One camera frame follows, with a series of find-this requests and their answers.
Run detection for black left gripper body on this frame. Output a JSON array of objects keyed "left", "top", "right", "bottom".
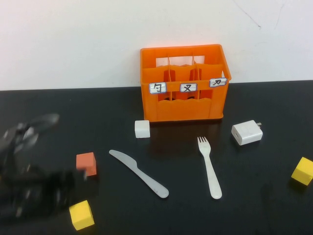
[{"left": 2, "top": 121, "right": 41, "bottom": 154}]

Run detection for white plastic knife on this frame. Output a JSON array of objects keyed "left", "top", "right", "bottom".
[{"left": 109, "top": 149, "right": 170, "bottom": 199}]

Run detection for white plastic fork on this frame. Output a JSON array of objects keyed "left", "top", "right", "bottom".
[{"left": 197, "top": 136, "right": 223, "bottom": 199}]

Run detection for orange plastic cutlery crate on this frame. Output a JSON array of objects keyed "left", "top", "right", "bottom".
[{"left": 140, "top": 44, "right": 232, "bottom": 122}]

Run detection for orange foam cube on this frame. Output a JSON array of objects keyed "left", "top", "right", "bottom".
[{"left": 76, "top": 152, "right": 97, "bottom": 177}]

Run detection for yellow foam cube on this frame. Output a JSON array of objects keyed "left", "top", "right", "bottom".
[
  {"left": 68, "top": 200, "right": 95, "bottom": 231},
  {"left": 291, "top": 157, "right": 313, "bottom": 186}
]

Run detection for white cube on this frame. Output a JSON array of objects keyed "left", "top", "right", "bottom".
[{"left": 134, "top": 119, "right": 151, "bottom": 139}]

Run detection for paper label reading 勺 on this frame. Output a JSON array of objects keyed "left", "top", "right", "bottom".
[{"left": 149, "top": 82, "right": 167, "bottom": 94}]

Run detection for paper label reading 叉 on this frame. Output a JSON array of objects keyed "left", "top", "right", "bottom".
[{"left": 179, "top": 83, "right": 198, "bottom": 93}]

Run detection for paper label reading 刀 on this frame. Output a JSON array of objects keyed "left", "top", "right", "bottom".
[{"left": 209, "top": 78, "right": 228, "bottom": 88}]

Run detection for white USB wall charger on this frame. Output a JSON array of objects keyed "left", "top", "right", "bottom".
[{"left": 231, "top": 119, "right": 264, "bottom": 146}]

